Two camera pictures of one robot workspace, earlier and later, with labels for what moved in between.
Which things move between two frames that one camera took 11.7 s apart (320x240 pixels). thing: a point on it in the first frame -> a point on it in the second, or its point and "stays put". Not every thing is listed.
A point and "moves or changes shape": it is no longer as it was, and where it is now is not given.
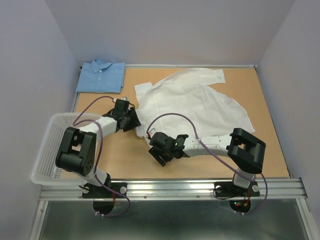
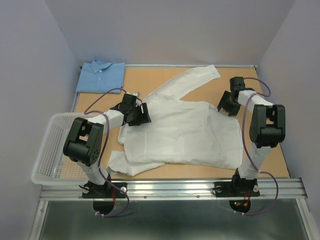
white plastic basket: (45, 172) stays put
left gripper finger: (134, 120) -> (145, 117)
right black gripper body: (167, 151) -> (231, 106)
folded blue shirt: (101, 77) stays put
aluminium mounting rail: (280, 188) stays put
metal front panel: (281, 219) stays put
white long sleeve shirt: (181, 103) moves or changes shape
